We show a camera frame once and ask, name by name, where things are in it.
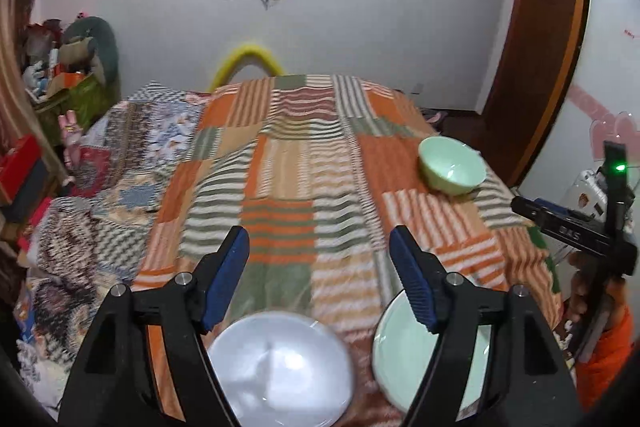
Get dark green plush toy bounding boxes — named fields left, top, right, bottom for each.
left=60, top=16, right=121, bottom=102

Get white device with sticker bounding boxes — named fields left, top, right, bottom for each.
left=562, top=169, right=608, bottom=220

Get green cardboard box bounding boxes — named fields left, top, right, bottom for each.
left=34, top=72, right=108, bottom=144

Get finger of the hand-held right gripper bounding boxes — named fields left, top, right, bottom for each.
left=510, top=196, right=593, bottom=233

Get brown wooden door frame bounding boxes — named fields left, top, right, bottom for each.
left=479, top=0, right=593, bottom=188

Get red box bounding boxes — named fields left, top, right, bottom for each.
left=0, top=134, right=47, bottom=204

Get person's right forearm orange sleeve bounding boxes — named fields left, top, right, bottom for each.
left=574, top=279, right=635, bottom=410

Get person's right hand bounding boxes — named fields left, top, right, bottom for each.
left=562, top=252, right=608, bottom=333

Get orange striped patchwork blanket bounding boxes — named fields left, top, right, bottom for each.
left=131, top=74, right=567, bottom=427

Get pile of stuffed toys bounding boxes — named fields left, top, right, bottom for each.
left=22, top=19, right=68, bottom=100

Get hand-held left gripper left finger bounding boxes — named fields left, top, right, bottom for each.
left=59, top=226, right=251, bottom=427

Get pink bunny toy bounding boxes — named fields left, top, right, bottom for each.
left=56, top=109, right=85, bottom=185

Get mint green plate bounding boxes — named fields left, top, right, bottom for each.
left=371, top=289, right=493, bottom=415

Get striped brown curtain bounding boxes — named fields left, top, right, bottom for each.
left=0, top=0, right=76, bottom=168

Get large white plate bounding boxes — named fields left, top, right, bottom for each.
left=206, top=312, right=357, bottom=427

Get multicoloured patterned quilt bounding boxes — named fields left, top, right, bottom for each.
left=15, top=81, right=216, bottom=408

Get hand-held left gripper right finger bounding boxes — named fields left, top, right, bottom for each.
left=389, top=225, right=583, bottom=427

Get yellow padded hoop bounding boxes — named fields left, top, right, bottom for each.
left=207, top=41, right=285, bottom=92

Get mint green bowl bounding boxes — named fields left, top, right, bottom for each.
left=418, top=136, right=487, bottom=196

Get pink heart wall decoration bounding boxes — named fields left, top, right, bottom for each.
left=570, top=84, right=640, bottom=164

